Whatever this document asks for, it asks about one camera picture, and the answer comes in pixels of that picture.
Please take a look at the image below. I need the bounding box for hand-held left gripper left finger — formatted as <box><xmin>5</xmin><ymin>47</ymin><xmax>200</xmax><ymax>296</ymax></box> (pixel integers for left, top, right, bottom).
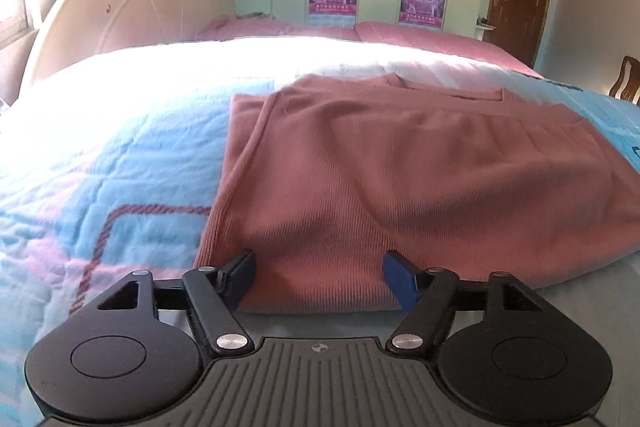
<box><xmin>95</xmin><ymin>248</ymin><xmax>258</xmax><ymax>355</ymax></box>

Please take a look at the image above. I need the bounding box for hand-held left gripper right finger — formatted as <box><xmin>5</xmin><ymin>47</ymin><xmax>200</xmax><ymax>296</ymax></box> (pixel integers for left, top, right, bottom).
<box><xmin>382</xmin><ymin>249</ymin><xmax>544</xmax><ymax>355</ymax></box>

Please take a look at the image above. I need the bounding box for pink sweater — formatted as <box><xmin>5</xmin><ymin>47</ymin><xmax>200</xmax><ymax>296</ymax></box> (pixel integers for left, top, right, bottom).
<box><xmin>192</xmin><ymin>74</ymin><xmax>640</xmax><ymax>315</ymax></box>

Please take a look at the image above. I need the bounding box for blue printed bed quilt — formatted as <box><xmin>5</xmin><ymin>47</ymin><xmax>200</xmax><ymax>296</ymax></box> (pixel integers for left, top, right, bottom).
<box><xmin>0</xmin><ymin>36</ymin><xmax>640</xmax><ymax>408</ymax></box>

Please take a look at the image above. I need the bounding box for wooden chair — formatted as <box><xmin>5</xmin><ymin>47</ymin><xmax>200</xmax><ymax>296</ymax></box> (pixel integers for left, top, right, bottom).
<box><xmin>607</xmin><ymin>55</ymin><xmax>640</xmax><ymax>106</ymax></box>

